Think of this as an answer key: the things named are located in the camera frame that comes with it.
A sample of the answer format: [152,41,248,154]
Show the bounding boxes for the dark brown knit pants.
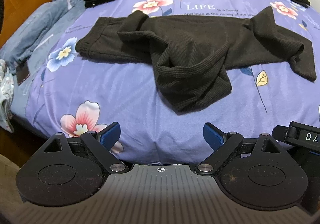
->
[75,7,317,112]

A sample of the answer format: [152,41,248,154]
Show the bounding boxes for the floral patterned cloth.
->
[0,59,14,133]

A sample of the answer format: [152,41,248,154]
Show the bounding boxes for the dark phone on bed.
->
[16,61,30,86]

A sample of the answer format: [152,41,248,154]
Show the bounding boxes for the purple floral bed sheet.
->
[11,0,319,164]

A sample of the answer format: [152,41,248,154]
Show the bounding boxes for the light blue denim jeans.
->
[1,0,85,74]

